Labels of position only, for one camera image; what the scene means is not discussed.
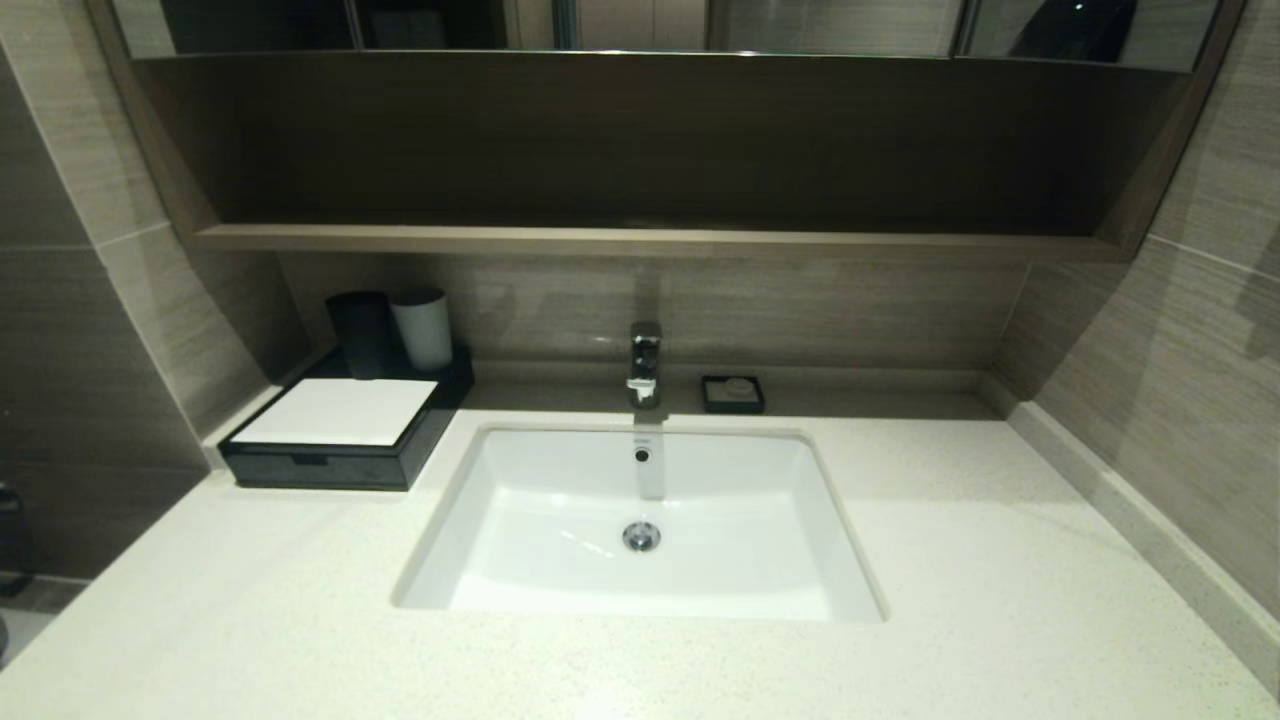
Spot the brown wooden wall shelf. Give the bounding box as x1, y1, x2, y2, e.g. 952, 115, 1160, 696
85, 50, 1246, 263

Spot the black cup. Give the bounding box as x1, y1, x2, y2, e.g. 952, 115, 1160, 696
325, 291, 398, 382

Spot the black soap dish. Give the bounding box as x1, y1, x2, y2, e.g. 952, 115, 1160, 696
700, 374, 767, 415

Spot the white cup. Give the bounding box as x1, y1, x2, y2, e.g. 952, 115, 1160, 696
389, 288, 455, 373

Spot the wall mirror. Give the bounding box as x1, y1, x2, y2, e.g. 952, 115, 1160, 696
110, 0, 1226, 71

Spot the chrome faucet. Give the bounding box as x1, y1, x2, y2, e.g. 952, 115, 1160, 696
626, 321, 664, 409

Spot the white ceramic sink basin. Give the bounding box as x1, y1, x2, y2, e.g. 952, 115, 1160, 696
390, 424, 891, 626

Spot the black box with white lid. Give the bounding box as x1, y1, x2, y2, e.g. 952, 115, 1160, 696
217, 346, 476, 492

